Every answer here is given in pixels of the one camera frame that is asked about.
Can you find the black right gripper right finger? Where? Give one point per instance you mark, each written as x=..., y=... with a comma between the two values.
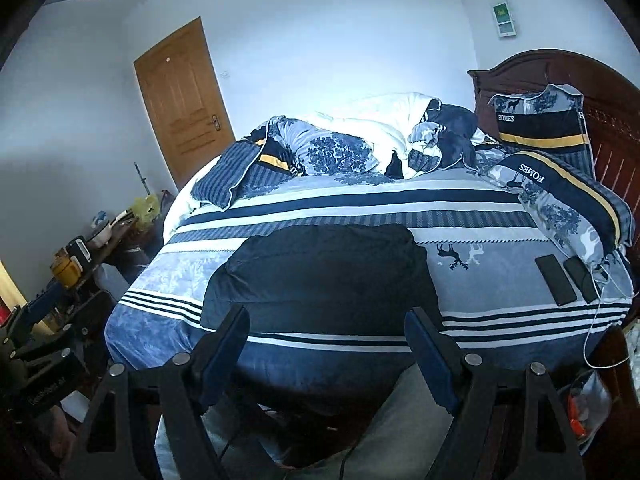
x=505, y=424

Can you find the yellow plastic bag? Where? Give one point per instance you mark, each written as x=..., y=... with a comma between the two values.
x=145, y=210

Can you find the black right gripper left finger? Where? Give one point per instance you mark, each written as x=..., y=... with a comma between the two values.
x=116, y=439

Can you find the lying navy homes pillow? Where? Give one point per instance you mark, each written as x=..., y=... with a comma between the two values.
x=582, y=217

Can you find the dark wooden headboard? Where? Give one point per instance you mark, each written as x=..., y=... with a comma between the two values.
x=611, y=108

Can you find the upright navy homes pillow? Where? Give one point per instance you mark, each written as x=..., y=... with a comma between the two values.
x=550, y=121

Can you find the brown wooden door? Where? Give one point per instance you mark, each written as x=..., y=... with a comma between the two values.
x=181, y=93

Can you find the black phone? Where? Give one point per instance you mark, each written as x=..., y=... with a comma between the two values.
x=561, y=290
x=582, y=278

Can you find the black phone right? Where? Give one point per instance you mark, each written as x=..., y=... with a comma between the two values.
x=582, y=278

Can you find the blue white crumpled duvet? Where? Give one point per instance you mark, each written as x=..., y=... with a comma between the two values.
x=391, y=137

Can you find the blue striped bed sheet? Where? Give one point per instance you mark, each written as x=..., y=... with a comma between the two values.
x=481, y=248

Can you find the cluttered dark side table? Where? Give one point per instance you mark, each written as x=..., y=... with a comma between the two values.
x=54, y=305

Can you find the white green wall panel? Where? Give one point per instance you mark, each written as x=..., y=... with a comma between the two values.
x=504, y=21

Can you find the black phone left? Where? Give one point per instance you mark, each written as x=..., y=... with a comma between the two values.
x=561, y=290

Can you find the white bowl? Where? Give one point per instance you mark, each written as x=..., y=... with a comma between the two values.
x=101, y=234

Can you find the yellow jar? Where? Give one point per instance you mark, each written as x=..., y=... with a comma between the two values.
x=66, y=271

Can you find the black puffer jacket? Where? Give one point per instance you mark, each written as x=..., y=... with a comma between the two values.
x=325, y=280

